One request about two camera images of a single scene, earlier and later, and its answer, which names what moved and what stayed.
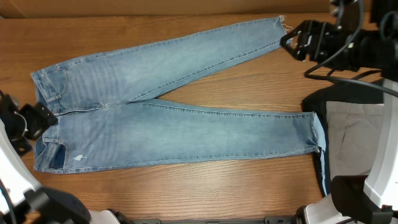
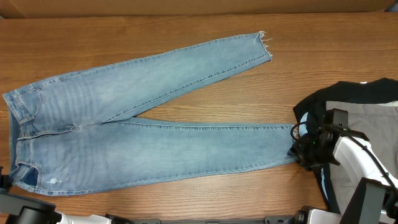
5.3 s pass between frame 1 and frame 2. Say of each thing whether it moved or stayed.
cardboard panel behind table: stayed
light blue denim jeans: moved
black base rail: stayed
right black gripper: moved
